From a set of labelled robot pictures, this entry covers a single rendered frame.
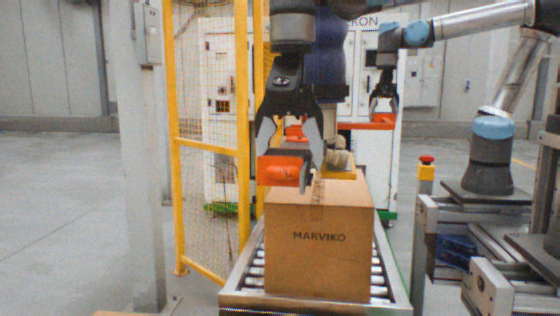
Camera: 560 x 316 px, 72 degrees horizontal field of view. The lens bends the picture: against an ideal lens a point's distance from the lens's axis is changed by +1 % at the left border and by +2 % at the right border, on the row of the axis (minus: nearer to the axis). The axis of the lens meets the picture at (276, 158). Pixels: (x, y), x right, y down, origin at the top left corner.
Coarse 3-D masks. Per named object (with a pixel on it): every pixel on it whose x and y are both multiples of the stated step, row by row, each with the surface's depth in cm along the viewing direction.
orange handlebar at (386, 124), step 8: (384, 120) 136; (344, 128) 126; (352, 128) 125; (360, 128) 125; (368, 128) 124; (376, 128) 124; (384, 128) 124; (392, 128) 124; (272, 168) 61; (280, 168) 60; (288, 168) 60; (296, 168) 61; (272, 176) 61; (280, 176) 60; (288, 176) 60; (296, 176) 61
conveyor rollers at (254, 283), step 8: (256, 256) 193; (256, 264) 182; (376, 264) 184; (256, 272) 174; (376, 272) 175; (248, 280) 166; (256, 280) 165; (376, 280) 167; (248, 288) 158; (256, 288) 165; (376, 288) 159; (384, 288) 159; (376, 296) 158; (384, 296) 157
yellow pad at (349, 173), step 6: (324, 162) 122; (348, 162) 120; (324, 168) 114; (330, 168) 112; (336, 168) 111; (348, 168) 112; (354, 168) 114; (324, 174) 109; (330, 174) 109; (336, 174) 109; (342, 174) 108; (348, 174) 108; (354, 174) 108; (354, 180) 108
